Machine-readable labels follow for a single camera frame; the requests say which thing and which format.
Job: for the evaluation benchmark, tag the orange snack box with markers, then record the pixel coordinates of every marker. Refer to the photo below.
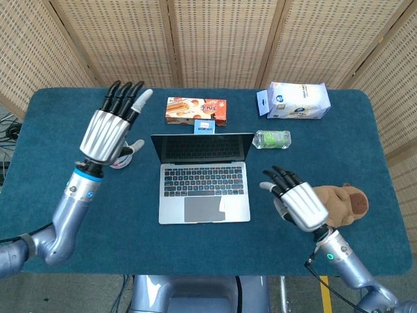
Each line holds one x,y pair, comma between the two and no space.
182,109

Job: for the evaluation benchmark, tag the grey aluminium laptop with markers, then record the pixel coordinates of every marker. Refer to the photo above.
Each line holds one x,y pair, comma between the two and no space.
202,182

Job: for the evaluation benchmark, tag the blue grey right robot arm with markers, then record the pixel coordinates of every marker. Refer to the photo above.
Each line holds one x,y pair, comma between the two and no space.
348,264

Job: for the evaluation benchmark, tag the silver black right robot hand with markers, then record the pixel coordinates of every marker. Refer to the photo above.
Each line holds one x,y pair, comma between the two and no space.
303,205

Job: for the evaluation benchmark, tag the blue grey left robot arm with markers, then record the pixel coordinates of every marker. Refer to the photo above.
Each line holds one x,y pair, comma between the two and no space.
70,215

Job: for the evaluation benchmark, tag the clear plastic jar of clips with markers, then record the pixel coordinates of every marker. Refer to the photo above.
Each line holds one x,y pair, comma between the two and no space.
122,163

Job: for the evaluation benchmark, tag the blue tablecloth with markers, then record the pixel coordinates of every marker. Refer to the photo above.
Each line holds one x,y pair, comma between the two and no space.
130,241

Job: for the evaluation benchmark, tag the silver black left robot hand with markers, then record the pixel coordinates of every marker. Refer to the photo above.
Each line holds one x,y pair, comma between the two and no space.
102,133

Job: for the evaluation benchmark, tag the blue grey robot torso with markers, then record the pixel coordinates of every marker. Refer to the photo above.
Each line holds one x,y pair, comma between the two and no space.
195,293

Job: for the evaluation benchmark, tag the woven bamboo folding screen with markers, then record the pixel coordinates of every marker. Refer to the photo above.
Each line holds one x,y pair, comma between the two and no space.
221,39

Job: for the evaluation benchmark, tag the green label water bottle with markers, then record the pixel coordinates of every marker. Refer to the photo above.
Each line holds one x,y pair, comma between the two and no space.
272,139

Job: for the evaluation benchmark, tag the blue speaker box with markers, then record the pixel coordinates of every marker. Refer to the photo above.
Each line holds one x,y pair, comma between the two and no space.
204,127

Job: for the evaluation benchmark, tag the brown plush toy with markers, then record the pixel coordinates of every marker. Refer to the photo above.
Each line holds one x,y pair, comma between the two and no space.
352,202

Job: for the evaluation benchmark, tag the white blue tissue pack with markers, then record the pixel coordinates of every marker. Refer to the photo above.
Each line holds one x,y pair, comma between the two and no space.
299,101

